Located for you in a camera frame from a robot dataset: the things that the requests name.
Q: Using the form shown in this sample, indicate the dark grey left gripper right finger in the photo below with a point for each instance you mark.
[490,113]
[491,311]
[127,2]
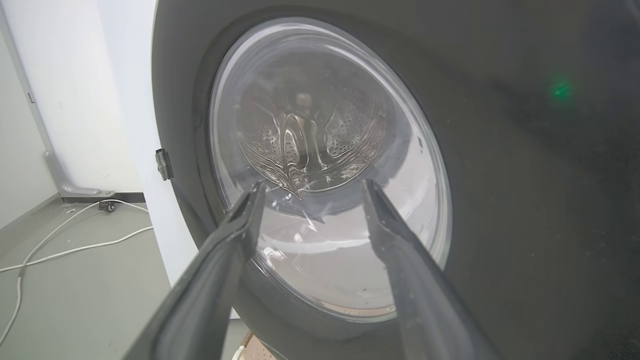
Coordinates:
[425,300]

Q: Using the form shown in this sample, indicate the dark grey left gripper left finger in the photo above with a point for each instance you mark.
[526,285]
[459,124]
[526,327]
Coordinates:
[200,300]

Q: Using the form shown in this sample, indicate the dark grey washing machine door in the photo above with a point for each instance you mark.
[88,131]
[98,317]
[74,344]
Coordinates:
[500,200]

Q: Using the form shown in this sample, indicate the dark grey door hinge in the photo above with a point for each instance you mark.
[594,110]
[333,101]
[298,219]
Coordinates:
[163,164]

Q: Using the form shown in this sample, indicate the white washing machine body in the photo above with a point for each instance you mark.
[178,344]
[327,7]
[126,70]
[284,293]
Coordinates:
[145,150]

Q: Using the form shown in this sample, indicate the brown cardboard piece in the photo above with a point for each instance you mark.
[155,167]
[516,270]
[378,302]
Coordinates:
[257,350]

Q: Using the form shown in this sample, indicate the grey panel foot with caster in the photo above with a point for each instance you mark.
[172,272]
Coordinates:
[75,185]

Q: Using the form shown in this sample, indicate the white partition panel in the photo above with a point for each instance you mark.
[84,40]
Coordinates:
[65,90]

